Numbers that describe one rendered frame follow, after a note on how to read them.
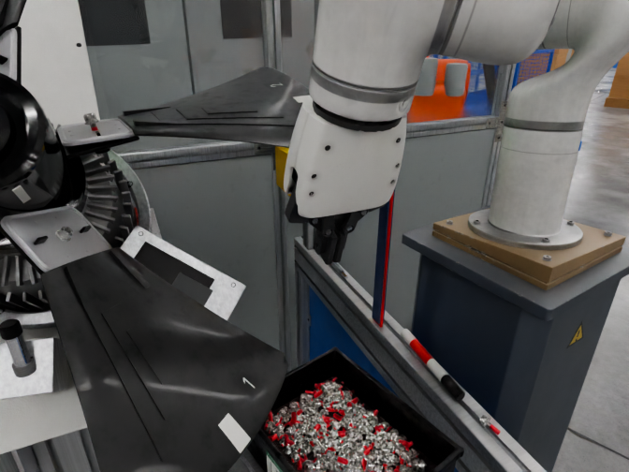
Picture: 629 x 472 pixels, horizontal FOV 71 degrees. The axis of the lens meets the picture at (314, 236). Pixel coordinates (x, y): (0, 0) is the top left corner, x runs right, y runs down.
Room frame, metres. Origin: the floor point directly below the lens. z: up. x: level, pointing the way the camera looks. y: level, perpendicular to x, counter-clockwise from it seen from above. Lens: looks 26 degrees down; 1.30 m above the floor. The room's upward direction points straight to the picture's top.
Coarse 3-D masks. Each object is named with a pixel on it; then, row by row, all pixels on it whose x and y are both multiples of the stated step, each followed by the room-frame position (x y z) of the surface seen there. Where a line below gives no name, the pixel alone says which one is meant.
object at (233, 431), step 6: (228, 414) 0.29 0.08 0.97; (222, 420) 0.28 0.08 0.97; (228, 420) 0.29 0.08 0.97; (234, 420) 0.29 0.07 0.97; (222, 426) 0.28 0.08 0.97; (228, 426) 0.28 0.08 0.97; (234, 426) 0.28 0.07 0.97; (240, 426) 0.29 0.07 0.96; (228, 432) 0.28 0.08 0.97; (234, 432) 0.28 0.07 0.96; (240, 432) 0.28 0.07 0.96; (234, 438) 0.27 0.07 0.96; (240, 438) 0.28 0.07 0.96; (246, 438) 0.28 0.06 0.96; (234, 444) 0.27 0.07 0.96; (240, 444) 0.27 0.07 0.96; (246, 444) 0.28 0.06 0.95; (240, 450) 0.27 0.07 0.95
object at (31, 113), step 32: (0, 96) 0.39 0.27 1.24; (32, 96) 0.39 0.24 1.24; (0, 128) 0.36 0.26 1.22; (32, 128) 0.37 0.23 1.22; (0, 160) 0.35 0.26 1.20; (32, 160) 0.35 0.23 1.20; (64, 160) 0.42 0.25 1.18; (0, 192) 0.33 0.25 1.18; (32, 192) 0.36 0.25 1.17; (64, 192) 0.43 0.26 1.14
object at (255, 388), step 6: (240, 372) 0.34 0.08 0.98; (246, 372) 0.34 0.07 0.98; (240, 378) 0.33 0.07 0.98; (246, 378) 0.33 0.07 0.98; (252, 378) 0.34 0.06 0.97; (240, 384) 0.32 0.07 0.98; (246, 384) 0.33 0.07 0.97; (252, 384) 0.33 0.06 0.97; (258, 384) 0.33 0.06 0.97; (246, 390) 0.32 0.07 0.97; (252, 390) 0.33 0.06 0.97; (258, 390) 0.33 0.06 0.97; (252, 396) 0.32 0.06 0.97
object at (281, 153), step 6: (276, 150) 0.89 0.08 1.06; (282, 150) 0.86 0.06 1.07; (276, 156) 0.89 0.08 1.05; (282, 156) 0.86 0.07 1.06; (276, 162) 0.89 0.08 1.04; (282, 162) 0.86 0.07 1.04; (276, 168) 0.90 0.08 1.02; (282, 168) 0.86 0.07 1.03; (276, 174) 0.90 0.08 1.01; (282, 174) 0.87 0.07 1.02; (276, 180) 0.90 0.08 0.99; (282, 180) 0.87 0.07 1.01; (282, 186) 0.87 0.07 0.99
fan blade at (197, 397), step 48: (48, 288) 0.30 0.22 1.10; (96, 288) 0.33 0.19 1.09; (144, 288) 0.37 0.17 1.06; (96, 336) 0.29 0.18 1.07; (144, 336) 0.31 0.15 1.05; (192, 336) 0.35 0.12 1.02; (240, 336) 0.38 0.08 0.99; (96, 384) 0.26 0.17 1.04; (144, 384) 0.27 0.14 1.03; (192, 384) 0.30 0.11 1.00; (96, 432) 0.23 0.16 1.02; (144, 432) 0.24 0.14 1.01; (192, 432) 0.26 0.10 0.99
